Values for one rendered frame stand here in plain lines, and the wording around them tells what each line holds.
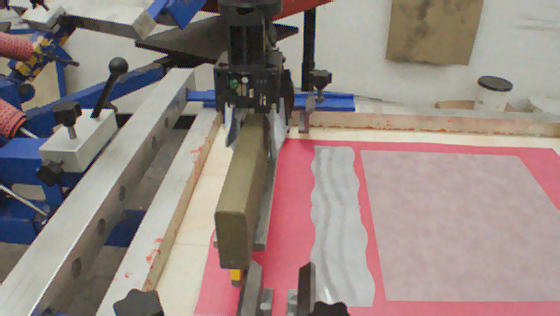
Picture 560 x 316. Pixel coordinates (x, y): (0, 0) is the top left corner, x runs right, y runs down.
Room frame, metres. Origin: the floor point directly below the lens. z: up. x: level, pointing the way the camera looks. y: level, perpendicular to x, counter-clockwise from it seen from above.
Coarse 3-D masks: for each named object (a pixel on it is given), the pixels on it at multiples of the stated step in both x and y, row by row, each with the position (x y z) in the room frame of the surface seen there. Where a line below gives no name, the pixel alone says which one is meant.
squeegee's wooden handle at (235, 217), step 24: (264, 120) 0.47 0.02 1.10; (240, 144) 0.41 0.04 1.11; (264, 144) 0.45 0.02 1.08; (240, 168) 0.36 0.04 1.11; (264, 168) 0.44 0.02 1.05; (240, 192) 0.32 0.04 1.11; (216, 216) 0.29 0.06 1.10; (240, 216) 0.29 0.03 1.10; (216, 240) 0.29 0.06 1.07; (240, 240) 0.29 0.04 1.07; (240, 264) 0.29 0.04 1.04
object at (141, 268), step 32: (192, 128) 0.67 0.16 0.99; (384, 128) 0.73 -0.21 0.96; (416, 128) 0.72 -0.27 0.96; (448, 128) 0.72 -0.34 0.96; (480, 128) 0.72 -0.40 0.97; (512, 128) 0.71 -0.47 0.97; (544, 128) 0.71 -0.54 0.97; (192, 160) 0.56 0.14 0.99; (160, 192) 0.47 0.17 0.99; (192, 192) 0.52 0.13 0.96; (160, 224) 0.40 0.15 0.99; (128, 256) 0.34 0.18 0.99; (160, 256) 0.36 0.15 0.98; (128, 288) 0.30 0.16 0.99
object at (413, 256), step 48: (288, 240) 0.41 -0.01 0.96; (384, 240) 0.41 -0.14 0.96; (432, 240) 0.41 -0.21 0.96; (480, 240) 0.41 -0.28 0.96; (528, 240) 0.40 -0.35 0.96; (240, 288) 0.33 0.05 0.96; (288, 288) 0.33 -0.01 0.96; (384, 288) 0.33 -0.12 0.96; (432, 288) 0.33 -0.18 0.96; (480, 288) 0.32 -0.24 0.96; (528, 288) 0.32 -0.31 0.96
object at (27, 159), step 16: (16, 144) 0.52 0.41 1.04; (32, 144) 0.52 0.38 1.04; (0, 160) 0.49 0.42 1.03; (16, 160) 0.48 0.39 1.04; (32, 160) 0.48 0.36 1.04; (0, 176) 0.49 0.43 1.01; (16, 176) 0.49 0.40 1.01; (32, 176) 0.48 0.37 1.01; (64, 176) 0.48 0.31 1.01; (80, 176) 0.48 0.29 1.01
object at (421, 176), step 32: (288, 160) 0.61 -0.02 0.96; (384, 160) 0.61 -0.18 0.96; (416, 160) 0.61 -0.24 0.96; (448, 160) 0.61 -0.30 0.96; (480, 160) 0.61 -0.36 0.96; (512, 160) 0.61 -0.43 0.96; (544, 160) 0.61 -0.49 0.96; (288, 192) 0.52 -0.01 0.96; (384, 192) 0.52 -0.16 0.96; (416, 192) 0.52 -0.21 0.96; (448, 192) 0.52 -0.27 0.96; (480, 192) 0.52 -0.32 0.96; (512, 192) 0.52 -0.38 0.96; (544, 192) 0.51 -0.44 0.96
